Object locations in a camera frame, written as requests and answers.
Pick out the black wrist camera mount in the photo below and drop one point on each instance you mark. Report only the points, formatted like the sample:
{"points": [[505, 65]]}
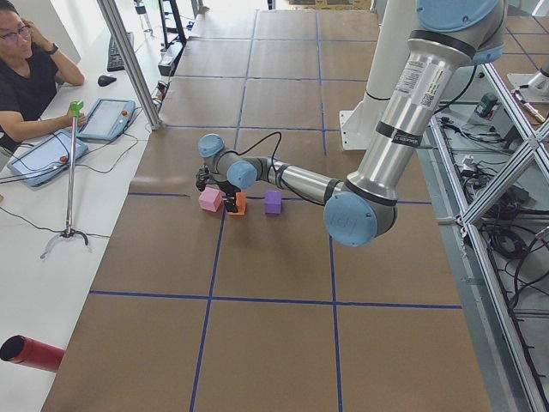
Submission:
{"points": [[202, 178]]}

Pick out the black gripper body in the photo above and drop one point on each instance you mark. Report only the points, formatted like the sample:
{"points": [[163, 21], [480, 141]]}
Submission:
{"points": [[227, 190]]}

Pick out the black computer mouse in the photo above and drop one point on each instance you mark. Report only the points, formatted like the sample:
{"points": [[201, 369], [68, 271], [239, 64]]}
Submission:
{"points": [[105, 80]]}

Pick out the purple foam cube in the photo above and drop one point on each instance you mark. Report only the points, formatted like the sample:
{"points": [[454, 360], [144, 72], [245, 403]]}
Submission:
{"points": [[272, 202]]}

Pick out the blue teach pendant far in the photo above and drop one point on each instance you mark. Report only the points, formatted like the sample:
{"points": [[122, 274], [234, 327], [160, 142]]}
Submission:
{"points": [[107, 120]]}

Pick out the blue teach pendant near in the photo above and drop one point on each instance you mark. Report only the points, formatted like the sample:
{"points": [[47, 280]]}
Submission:
{"points": [[44, 161]]}

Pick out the metal reacher grabber tool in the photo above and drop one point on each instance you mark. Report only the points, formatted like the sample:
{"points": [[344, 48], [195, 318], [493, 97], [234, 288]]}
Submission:
{"points": [[69, 231]]}

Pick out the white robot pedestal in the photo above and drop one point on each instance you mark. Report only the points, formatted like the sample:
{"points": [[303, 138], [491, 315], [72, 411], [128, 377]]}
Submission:
{"points": [[390, 56]]}

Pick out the aluminium frame rail right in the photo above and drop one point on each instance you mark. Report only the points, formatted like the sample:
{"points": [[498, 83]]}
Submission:
{"points": [[489, 179]]}

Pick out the green power supply box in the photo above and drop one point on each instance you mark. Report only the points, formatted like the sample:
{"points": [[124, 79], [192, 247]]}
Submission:
{"points": [[485, 105]]}

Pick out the pink foam cube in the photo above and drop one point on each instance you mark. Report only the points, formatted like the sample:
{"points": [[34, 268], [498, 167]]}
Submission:
{"points": [[210, 199]]}

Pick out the blue teach pendant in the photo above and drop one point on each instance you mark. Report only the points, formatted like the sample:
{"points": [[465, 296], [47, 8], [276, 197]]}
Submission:
{"points": [[107, 120], [44, 161]]}

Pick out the person in black shirt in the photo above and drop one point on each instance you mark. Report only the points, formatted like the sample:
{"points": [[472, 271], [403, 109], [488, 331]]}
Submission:
{"points": [[31, 68]]}

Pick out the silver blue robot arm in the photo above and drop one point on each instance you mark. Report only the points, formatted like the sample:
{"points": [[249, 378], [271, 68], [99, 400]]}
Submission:
{"points": [[420, 47]]}

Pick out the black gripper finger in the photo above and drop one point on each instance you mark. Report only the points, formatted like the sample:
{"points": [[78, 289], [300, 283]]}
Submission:
{"points": [[235, 203], [228, 203]]}

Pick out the black keyboard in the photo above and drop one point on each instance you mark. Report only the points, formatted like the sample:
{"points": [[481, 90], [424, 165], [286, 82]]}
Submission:
{"points": [[114, 59]]}

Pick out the aluminium frame post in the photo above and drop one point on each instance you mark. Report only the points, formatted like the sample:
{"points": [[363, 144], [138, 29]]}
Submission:
{"points": [[117, 29]]}

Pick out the red cylinder tube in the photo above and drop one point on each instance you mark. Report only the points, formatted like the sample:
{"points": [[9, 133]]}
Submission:
{"points": [[25, 351]]}

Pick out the orange foam cube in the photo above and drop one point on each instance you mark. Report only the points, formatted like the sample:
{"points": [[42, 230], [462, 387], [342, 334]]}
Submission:
{"points": [[242, 203]]}

